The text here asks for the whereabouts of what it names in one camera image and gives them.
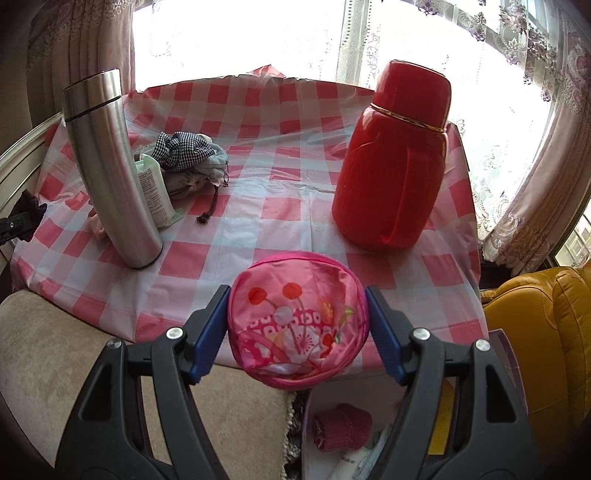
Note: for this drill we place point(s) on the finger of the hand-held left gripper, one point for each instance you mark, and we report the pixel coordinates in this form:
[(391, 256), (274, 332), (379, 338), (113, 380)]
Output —
[(11, 228)]

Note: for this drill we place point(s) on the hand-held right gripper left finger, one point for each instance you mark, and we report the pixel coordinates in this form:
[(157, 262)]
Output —
[(210, 332)]

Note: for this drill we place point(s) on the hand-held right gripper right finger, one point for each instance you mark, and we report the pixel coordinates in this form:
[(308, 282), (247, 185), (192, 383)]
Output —
[(385, 337)]

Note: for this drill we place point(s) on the dark maroon knitted item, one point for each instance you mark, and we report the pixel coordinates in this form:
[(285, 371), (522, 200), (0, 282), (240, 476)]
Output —
[(30, 203)]

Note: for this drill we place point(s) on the pink floral round pouch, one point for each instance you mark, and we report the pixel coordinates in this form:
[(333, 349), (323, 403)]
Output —
[(295, 323)]

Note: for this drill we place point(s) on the magenta knitted cloth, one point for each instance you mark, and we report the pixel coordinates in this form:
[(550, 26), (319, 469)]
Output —
[(341, 424)]

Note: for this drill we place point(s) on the white soft packet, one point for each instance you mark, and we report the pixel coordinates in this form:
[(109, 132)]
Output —
[(355, 461)]

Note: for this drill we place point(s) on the cardboard box with purple flap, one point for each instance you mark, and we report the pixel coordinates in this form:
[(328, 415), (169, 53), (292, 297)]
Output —
[(512, 369)]

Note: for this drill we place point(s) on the cream cabinet with silver trim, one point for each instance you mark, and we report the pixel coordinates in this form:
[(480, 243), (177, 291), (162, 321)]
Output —
[(18, 161)]

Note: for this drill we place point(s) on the pink cloth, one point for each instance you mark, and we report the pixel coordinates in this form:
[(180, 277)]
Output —
[(98, 226)]

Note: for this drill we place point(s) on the stainless steel thermos flask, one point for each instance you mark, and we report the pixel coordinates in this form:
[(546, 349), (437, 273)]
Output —
[(115, 184)]

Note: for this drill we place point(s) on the beige upholstered stool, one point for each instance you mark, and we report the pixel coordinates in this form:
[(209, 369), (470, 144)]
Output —
[(46, 346)]

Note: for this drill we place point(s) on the white wet wipes pack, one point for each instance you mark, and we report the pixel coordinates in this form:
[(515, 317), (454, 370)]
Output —
[(157, 194)]

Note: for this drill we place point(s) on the pink white checked plastic tablecloth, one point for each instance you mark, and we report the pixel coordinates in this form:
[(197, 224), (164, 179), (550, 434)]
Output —
[(277, 194)]

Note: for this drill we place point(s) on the yellow leather chair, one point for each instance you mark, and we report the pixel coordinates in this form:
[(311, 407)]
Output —
[(545, 323)]

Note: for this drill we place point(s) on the red plastic thermos jug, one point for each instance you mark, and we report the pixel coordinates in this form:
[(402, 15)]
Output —
[(388, 175)]

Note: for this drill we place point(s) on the black white checked scrunchie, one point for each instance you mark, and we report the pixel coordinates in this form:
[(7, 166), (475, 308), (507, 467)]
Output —
[(180, 147)]

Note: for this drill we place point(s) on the pink curtain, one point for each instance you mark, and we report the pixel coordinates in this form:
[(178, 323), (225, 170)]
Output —
[(69, 37), (554, 161)]

